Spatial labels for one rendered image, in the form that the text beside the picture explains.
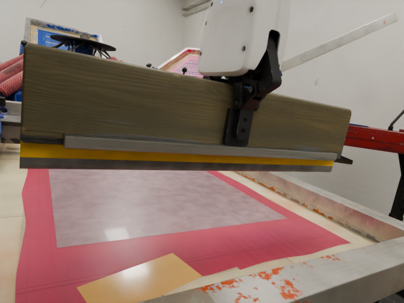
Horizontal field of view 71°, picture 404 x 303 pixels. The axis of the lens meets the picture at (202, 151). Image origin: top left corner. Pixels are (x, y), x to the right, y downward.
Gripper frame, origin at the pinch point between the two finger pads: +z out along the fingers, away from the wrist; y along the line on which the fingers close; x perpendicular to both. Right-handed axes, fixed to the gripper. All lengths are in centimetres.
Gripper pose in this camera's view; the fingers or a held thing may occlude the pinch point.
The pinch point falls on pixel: (228, 124)
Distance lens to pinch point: 32.8
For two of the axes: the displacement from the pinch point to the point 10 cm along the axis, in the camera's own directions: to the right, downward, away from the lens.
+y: 4.9, 2.3, -8.4
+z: -1.5, 9.7, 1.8
